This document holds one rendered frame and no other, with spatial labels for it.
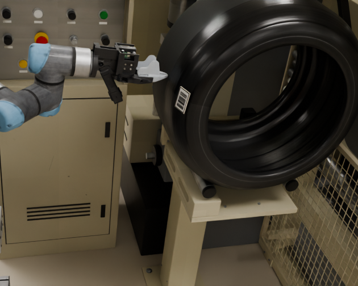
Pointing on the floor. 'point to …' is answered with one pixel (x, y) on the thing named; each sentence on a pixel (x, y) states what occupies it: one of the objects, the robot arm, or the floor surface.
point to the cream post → (170, 275)
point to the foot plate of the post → (153, 273)
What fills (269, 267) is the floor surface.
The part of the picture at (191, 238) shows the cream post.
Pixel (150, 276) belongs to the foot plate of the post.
